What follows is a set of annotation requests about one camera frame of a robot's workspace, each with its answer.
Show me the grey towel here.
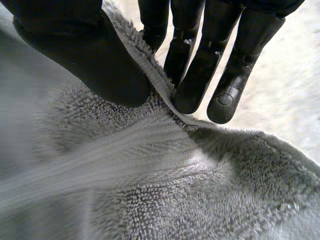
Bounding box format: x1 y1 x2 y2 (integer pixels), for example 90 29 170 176
0 0 320 240

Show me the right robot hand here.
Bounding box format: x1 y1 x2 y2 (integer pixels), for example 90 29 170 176
1 0 306 125

